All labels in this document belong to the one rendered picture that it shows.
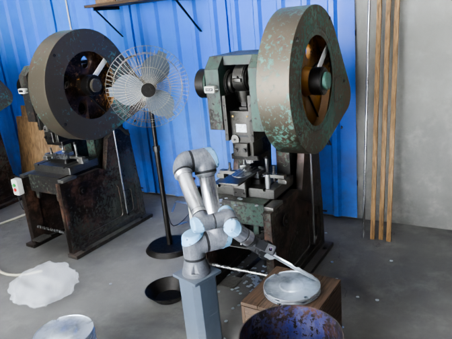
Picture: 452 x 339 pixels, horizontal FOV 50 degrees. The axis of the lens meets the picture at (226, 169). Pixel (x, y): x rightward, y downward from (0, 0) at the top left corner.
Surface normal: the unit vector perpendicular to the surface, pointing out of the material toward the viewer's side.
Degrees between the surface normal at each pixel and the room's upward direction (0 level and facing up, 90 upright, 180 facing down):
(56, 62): 90
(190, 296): 90
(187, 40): 90
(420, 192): 90
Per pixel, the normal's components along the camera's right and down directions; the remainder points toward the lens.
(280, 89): -0.50, 0.28
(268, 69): -0.51, 0.02
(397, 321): -0.09, -0.95
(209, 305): 0.69, 0.15
